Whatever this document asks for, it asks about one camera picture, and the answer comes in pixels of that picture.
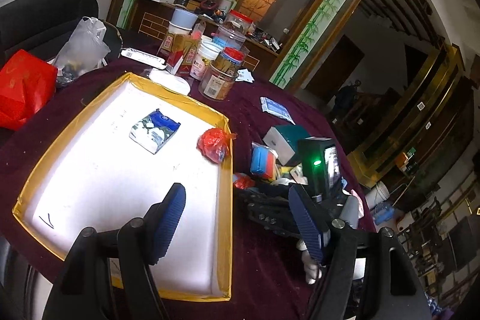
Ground white bucket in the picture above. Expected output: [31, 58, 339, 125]
[365, 181, 390, 210]

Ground white heart shaped dish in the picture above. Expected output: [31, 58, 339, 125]
[148, 68, 191, 96]

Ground brown label tin can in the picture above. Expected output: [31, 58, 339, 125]
[199, 64, 238, 101]

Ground wooden cabinet counter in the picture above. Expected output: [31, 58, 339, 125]
[133, 0, 281, 72]

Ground dark red velvet tablecloth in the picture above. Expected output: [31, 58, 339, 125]
[0, 38, 376, 320]

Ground blue red sponge pack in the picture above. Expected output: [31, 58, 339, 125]
[250, 142, 278, 181]

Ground green white tissue box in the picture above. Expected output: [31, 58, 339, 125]
[263, 124, 313, 166]

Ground white yogurt cup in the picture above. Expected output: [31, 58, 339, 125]
[190, 40, 222, 80]

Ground white gloved right hand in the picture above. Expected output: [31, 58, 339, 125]
[297, 240, 323, 285]

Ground red blue crumpled bag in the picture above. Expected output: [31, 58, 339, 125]
[233, 173, 256, 190]

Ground red cigarette carton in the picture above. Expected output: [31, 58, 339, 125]
[162, 33, 200, 76]

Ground white paper packets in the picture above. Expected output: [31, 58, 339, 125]
[235, 68, 255, 83]

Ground light blue wipes packet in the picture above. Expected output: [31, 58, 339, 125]
[259, 97, 295, 125]

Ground blue white tissue pack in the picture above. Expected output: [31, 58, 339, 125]
[129, 109, 181, 154]

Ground white remote control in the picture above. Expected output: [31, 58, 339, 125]
[120, 48, 167, 70]

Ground translucent white plastic bag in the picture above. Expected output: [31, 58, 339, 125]
[53, 16, 111, 86]

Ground blue lid white jar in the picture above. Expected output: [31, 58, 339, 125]
[159, 7, 198, 58]

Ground yellow rimmed white tray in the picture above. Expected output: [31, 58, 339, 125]
[12, 73, 233, 302]

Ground red gift bag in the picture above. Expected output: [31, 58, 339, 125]
[1, 49, 58, 131]

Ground tall red lid plastic jar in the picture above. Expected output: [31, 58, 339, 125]
[223, 10, 253, 36]

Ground red plastic bag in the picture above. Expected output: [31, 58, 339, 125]
[197, 127, 237, 164]

